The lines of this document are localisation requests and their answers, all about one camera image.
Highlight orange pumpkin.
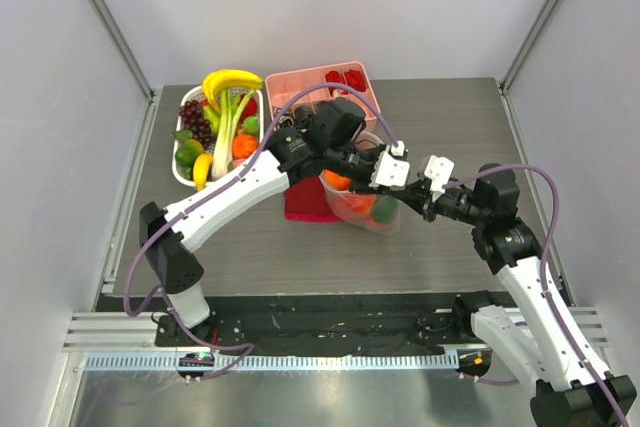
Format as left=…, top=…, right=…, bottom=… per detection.
left=232, top=133, right=260, bottom=159

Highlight clear polka dot zip bag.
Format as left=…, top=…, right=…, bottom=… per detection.
left=319, top=130, right=403, bottom=237

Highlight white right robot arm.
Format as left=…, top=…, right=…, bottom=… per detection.
left=395, top=157, right=637, bottom=426

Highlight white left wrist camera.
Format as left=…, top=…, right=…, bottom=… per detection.
left=369, top=141, right=410, bottom=190

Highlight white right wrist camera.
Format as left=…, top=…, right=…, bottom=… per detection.
left=422, top=155, right=455, bottom=194

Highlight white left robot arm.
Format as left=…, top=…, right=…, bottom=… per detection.
left=137, top=98, right=406, bottom=346

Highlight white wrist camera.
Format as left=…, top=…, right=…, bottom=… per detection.
left=422, top=155, right=455, bottom=194
left=369, top=141, right=410, bottom=190

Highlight celery stalk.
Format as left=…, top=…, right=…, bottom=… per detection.
left=211, top=88, right=255, bottom=180

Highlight yellow banana bunch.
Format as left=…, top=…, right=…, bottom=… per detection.
left=202, top=69, right=264, bottom=114

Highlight red rolled socks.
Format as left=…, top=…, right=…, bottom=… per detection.
left=325, top=69, right=368, bottom=92

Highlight orange fruit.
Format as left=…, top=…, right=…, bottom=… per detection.
left=324, top=170, right=351, bottom=191

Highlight small yellow banana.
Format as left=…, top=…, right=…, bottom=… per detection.
left=192, top=153, right=214, bottom=190

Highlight pink divided organizer tray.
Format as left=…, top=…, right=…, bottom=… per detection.
left=264, top=61, right=382, bottom=134

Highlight red folded cloth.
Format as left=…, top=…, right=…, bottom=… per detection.
left=284, top=177, right=340, bottom=223

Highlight green lemon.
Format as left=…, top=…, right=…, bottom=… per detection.
left=242, top=116, right=261, bottom=136

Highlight white slotted cable duct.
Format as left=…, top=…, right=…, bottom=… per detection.
left=84, top=350, right=459, bottom=372

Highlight orange persimmon tomato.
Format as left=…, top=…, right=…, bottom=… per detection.
left=330, top=193, right=376, bottom=221

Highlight pink peach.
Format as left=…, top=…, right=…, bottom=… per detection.
left=232, top=158, right=249, bottom=169

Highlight dark red grape bunch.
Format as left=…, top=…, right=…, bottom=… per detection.
left=180, top=100, right=213, bottom=148

